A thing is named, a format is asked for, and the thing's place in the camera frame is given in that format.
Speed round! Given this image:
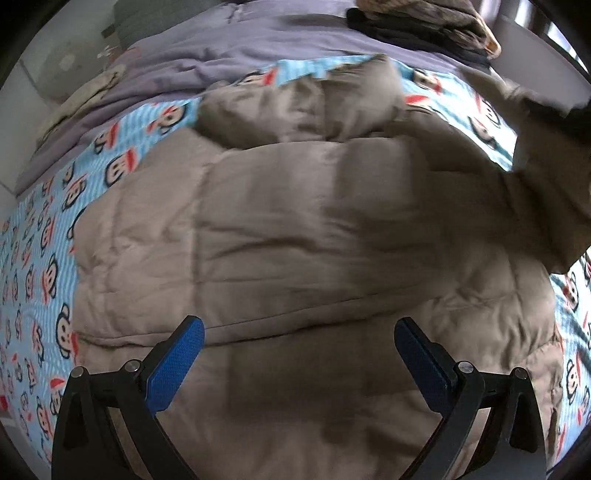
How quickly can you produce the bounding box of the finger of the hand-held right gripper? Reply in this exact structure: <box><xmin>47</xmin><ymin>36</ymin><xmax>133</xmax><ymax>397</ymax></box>
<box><xmin>526</xmin><ymin>95</ymin><xmax>591</xmax><ymax>137</ymax></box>

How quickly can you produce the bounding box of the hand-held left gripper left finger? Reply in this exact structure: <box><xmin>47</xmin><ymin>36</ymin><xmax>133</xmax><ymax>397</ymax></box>
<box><xmin>52</xmin><ymin>316</ymin><xmax>205</xmax><ymax>480</ymax></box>

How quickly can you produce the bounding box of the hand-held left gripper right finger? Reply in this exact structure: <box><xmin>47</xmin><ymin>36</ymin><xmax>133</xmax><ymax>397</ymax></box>
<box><xmin>394</xmin><ymin>318</ymin><xmax>561</xmax><ymax>480</ymax></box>

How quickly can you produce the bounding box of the beige puffer jacket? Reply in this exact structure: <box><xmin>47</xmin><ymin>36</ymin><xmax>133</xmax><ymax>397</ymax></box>
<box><xmin>71</xmin><ymin>54</ymin><xmax>591</xmax><ymax>480</ymax></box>

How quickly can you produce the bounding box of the brown patterned cloth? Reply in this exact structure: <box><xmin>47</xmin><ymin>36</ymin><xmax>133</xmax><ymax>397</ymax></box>
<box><xmin>355</xmin><ymin>0</ymin><xmax>502</xmax><ymax>58</ymax></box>

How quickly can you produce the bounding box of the black cloth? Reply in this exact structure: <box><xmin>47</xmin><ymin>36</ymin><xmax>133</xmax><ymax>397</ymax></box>
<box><xmin>346</xmin><ymin>9</ymin><xmax>490</xmax><ymax>64</ymax></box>

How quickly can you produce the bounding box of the blue monkey print blanket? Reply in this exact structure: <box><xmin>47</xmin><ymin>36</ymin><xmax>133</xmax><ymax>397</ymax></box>
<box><xmin>0</xmin><ymin>54</ymin><xmax>591</xmax><ymax>462</ymax></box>

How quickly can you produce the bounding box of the purple bed sheet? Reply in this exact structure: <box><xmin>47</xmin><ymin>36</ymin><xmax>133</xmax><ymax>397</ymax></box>
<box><xmin>16</xmin><ymin>0</ymin><xmax>462</xmax><ymax>195</ymax></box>

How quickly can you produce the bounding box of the dark grey cabinet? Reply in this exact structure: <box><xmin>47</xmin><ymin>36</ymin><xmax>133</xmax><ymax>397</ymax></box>
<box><xmin>104</xmin><ymin>0</ymin><xmax>222</xmax><ymax>44</ymax></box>

